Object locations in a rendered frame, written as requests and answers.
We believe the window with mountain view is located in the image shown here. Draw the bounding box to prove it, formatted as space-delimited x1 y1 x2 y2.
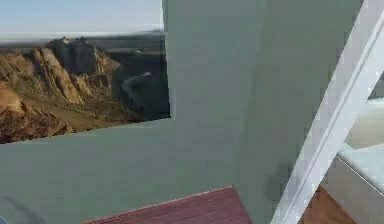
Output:
0 0 172 145

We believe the white room door frame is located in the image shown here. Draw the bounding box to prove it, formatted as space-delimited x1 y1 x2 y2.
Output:
270 0 384 224

